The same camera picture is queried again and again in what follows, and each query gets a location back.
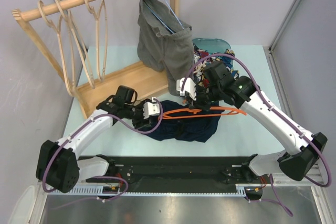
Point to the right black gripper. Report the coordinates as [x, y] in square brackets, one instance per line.
[197, 104]

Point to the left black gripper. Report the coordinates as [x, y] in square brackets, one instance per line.
[138, 124]

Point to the orange plastic hanger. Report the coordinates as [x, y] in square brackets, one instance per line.
[173, 111]

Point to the navy blue shorts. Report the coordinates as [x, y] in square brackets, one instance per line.
[188, 130]

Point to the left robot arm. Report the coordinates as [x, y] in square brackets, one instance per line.
[59, 165]

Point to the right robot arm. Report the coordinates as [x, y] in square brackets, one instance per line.
[301, 148]

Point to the grey shorts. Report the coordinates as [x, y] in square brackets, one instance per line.
[160, 50]

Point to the wooden hanger middle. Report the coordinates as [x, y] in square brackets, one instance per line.
[86, 64]

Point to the wooden hanger far left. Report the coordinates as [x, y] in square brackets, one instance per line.
[70, 85]

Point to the wooden clothes rack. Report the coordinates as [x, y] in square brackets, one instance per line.
[150, 82]

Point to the teal plastic basket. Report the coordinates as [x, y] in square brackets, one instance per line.
[205, 46]

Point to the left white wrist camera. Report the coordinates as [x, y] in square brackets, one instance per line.
[151, 108]

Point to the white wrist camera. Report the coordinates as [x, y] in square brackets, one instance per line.
[151, 108]
[186, 87]

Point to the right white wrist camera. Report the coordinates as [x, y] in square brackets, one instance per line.
[186, 87]

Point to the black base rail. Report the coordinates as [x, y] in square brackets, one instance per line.
[182, 175]

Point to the white slotted cable duct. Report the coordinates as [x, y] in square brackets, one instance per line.
[92, 190]

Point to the blue wire hanger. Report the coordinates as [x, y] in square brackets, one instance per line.
[166, 16]

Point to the aluminium frame extrusion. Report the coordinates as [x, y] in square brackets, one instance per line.
[300, 79]

